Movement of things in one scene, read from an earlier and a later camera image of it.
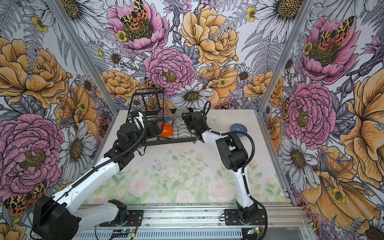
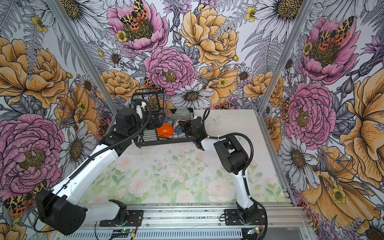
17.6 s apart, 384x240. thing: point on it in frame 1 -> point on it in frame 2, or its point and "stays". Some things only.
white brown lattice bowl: (179, 121) stays
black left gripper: (154, 134) -> (158, 123)
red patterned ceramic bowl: (166, 112) stays
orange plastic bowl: (168, 130) stays
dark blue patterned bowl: (238, 127) -> (178, 129)
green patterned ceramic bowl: (180, 110) stays
